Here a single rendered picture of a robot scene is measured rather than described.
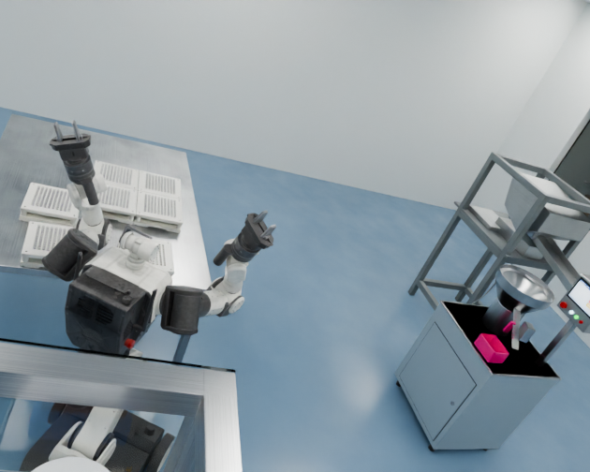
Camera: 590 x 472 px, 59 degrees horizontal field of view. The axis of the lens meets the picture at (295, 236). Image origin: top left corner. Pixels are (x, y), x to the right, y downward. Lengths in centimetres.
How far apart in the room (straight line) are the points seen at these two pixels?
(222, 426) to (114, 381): 19
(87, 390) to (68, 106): 502
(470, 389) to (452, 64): 420
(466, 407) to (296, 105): 382
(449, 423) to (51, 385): 285
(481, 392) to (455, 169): 440
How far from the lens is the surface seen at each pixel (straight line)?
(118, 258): 184
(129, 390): 91
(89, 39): 557
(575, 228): 438
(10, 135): 348
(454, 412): 345
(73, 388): 91
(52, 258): 189
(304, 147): 621
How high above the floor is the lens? 238
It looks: 28 degrees down
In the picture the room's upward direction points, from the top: 24 degrees clockwise
